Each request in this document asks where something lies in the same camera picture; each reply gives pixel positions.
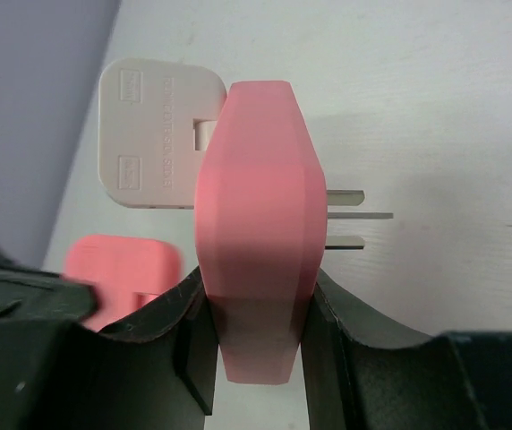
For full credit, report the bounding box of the white plug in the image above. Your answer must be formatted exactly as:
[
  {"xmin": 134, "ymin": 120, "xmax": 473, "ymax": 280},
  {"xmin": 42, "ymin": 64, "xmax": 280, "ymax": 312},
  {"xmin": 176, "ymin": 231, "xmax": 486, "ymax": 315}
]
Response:
[{"xmin": 98, "ymin": 58, "xmax": 226, "ymax": 209}]

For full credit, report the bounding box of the pink plug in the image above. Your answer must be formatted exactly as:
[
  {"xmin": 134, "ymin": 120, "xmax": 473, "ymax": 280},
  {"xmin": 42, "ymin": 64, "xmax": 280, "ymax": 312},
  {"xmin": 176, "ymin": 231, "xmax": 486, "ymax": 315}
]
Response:
[{"xmin": 64, "ymin": 235, "xmax": 182, "ymax": 331}]

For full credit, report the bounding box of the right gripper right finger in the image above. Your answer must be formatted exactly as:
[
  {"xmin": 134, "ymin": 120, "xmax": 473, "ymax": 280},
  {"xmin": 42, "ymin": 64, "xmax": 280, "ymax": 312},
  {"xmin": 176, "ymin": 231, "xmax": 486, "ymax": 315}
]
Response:
[{"xmin": 301, "ymin": 273, "xmax": 512, "ymax": 429}]

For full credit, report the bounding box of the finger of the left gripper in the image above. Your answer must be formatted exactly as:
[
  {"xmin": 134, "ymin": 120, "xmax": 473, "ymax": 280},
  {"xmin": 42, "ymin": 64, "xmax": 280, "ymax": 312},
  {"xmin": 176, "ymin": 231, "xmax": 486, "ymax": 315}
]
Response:
[{"xmin": 0, "ymin": 249, "xmax": 98, "ymax": 325}]

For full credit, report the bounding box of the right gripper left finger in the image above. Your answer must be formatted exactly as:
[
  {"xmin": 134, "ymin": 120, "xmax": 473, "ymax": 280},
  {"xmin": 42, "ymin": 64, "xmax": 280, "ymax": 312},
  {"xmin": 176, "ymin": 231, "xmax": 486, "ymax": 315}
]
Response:
[{"xmin": 0, "ymin": 271, "xmax": 218, "ymax": 429}]

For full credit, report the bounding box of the pink triangular socket adapter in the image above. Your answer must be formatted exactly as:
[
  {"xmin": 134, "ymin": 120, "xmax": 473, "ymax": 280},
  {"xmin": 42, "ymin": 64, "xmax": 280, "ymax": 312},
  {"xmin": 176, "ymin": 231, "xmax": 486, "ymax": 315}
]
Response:
[{"xmin": 192, "ymin": 79, "xmax": 394, "ymax": 385}]

